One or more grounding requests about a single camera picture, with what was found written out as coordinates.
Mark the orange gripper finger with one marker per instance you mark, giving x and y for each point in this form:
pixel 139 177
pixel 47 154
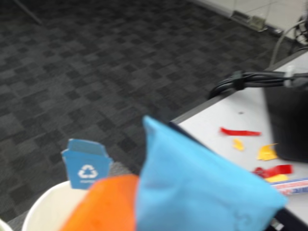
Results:
pixel 106 207

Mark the large yellow paper scrap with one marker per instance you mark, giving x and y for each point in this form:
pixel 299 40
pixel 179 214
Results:
pixel 265 154

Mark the paper cup with green label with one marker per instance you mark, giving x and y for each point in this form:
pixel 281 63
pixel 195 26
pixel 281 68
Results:
pixel 3 227

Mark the small yellow paper scrap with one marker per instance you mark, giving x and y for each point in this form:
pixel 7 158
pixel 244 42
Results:
pixel 238 144

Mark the blue paper-wrapped packet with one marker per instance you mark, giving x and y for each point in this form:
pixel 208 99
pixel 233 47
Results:
pixel 192 187

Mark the black container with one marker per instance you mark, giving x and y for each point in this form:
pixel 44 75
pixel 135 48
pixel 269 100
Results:
pixel 288 120

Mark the blue paper bin label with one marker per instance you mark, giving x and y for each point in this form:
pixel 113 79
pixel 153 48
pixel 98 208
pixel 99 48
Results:
pixel 84 166

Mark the grey floor outlet box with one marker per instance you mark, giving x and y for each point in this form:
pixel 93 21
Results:
pixel 251 20

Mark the long red tape strip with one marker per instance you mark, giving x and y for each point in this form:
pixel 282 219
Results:
pixel 238 132

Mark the crumpled red wrapper strip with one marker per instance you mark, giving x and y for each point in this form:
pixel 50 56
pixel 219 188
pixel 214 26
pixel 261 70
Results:
pixel 274 170

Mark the flat yellow paper strip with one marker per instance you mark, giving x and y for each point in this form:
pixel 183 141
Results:
pixel 276 178

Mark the white whiteboard marker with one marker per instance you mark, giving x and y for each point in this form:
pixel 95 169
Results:
pixel 291 186

